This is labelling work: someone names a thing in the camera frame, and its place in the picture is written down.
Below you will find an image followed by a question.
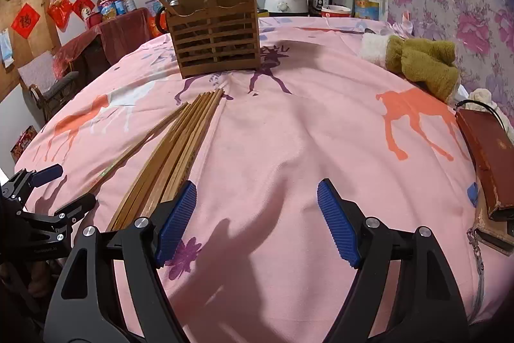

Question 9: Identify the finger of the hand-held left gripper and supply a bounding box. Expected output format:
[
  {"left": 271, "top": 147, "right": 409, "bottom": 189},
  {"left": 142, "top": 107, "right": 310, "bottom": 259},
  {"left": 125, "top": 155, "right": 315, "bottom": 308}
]
[
  {"left": 0, "top": 164, "right": 65, "bottom": 203},
  {"left": 16, "top": 194, "right": 97, "bottom": 245}
]

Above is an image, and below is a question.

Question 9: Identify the dark purse with key chain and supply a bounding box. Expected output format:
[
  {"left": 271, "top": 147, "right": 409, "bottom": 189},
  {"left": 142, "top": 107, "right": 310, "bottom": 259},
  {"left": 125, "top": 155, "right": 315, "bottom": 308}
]
[{"left": 466, "top": 206, "right": 514, "bottom": 313}]

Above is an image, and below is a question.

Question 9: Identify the small red diamond paper decoration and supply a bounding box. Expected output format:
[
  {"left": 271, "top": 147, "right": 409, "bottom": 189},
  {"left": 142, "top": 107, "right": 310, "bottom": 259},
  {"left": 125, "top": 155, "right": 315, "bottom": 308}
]
[{"left": 72, "top": 0, "right": 96, "bottom": 19}]

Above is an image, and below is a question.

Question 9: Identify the blue face mask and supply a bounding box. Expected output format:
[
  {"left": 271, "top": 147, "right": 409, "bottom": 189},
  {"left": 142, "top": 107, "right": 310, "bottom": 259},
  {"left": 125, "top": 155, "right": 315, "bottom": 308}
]
[{"left": 0, "top": 29, "right": 15, "bottom": 69}]

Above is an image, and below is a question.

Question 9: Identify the pink deer print bedsheet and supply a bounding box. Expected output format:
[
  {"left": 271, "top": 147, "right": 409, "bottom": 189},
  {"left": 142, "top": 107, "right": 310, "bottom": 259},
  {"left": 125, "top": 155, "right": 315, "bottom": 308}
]
[{"left": 14, "top": 15, "right": 484, "bottom": 343}]

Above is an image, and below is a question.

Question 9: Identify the red and white bowl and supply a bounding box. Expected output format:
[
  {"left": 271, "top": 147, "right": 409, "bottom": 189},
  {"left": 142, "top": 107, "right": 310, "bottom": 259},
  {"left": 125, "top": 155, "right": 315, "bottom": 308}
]
[{"left": 320, "top": 5, "right": 353, "bottom": 19}]

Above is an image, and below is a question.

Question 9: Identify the bundle of wooden chopsticks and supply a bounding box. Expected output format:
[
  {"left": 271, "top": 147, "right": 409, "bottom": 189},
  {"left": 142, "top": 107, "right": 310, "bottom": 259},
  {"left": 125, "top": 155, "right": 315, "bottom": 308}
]
[{"left": 105, "top": 87, "right": 224, "bottom": 232}]

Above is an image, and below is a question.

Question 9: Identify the brown leather wallet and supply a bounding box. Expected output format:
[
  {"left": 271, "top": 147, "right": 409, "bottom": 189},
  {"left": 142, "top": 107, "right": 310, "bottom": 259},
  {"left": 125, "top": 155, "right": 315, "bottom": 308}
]
[{"left": 455, "top": 108, "right": 514, "bottom": 223}]

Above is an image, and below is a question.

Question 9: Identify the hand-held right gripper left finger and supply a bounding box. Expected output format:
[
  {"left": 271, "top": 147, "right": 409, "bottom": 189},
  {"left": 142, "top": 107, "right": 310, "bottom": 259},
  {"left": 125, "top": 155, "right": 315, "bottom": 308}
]
[{"left": 43, "top": 180, "right": 198, "bottom": 343}]

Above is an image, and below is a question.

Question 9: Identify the red printed box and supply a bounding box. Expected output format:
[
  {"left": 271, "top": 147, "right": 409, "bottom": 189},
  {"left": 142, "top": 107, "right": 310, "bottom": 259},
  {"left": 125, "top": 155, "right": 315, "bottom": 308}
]
[{"left": 10, "top": 125, "right": 38, "bottom": 164}]

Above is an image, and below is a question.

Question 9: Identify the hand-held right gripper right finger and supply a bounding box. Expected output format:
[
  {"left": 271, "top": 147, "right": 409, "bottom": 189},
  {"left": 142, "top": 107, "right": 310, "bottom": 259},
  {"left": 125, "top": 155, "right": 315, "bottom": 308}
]
[{"left": 316, "top": 178, "right": 470, "bottom": 343}]

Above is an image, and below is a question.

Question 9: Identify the red cloth covered cabinet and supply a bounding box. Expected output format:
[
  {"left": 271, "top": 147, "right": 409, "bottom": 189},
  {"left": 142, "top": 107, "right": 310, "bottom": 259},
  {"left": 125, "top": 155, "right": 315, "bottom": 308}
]
[{"left": 53, "top": 7, "right": 150, "bottom": 80}]

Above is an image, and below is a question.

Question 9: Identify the yellow drink bottle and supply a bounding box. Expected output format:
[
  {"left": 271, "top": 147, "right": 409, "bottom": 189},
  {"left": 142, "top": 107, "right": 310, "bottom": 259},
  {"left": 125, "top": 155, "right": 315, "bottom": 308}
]
[{"left": 97, "top": 0, "right": 118, "bottom": 21}]

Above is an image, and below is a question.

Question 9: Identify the white plush item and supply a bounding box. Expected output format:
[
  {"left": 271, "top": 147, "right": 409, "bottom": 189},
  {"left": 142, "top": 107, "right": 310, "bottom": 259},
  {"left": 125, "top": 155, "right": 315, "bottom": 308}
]
[{"left": 467, "top": 88, "right": 499, "bottom": 111}]

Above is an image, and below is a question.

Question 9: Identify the olive green plush toy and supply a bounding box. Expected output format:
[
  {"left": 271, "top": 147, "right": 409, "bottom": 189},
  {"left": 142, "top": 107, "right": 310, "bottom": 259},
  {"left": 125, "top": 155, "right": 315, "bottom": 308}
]
[{"left": 359, "top": 33, "right": 461, "bottom": 103}]

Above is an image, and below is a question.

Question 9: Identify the wooden slatted chopstick holder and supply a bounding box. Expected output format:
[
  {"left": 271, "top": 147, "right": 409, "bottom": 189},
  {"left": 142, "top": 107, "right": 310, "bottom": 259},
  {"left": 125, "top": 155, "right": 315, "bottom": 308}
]
[{"left": 166, "top": 0, "right": 262, "bottom": 79}]

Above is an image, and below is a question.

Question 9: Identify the red plastic bag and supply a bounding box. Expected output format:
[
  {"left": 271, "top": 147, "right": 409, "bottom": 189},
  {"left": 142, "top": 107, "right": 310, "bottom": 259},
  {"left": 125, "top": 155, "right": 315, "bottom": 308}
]
[{"left": 47, "top": 0, "right": 74, "bottom": 31}]

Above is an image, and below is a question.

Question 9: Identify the black cable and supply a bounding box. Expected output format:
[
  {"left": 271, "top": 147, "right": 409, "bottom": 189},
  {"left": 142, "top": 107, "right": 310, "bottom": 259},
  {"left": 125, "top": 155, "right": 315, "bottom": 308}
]
[{"left": 454, "top": 99, "right": 509, "bottom": 129}]

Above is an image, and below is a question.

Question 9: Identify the chair with grey cushion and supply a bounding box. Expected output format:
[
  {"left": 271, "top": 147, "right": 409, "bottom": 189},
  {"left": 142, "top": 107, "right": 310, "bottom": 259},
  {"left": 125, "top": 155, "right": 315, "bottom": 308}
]
[{"left": 17, "top": 51, "right": 80, "bottom": 121}]

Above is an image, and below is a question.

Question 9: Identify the white electric cooking pot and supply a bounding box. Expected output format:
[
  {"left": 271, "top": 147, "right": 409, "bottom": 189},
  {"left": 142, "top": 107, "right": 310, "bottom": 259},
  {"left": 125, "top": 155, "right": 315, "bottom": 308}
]
[{"left": 258, "top": 0, "right": 310, "bottom": 17}]

